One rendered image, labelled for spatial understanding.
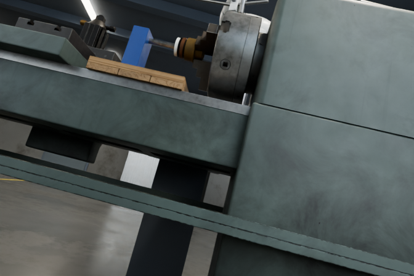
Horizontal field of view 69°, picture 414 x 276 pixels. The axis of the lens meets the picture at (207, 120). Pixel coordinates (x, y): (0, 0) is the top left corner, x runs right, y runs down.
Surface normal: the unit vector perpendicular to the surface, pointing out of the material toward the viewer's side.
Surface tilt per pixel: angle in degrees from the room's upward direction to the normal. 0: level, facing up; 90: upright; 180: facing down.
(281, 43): 90
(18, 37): 90
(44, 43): 90
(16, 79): 90
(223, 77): 139
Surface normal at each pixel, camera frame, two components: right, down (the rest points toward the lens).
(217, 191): 0.10, -0.22
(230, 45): -0.08, -0.06
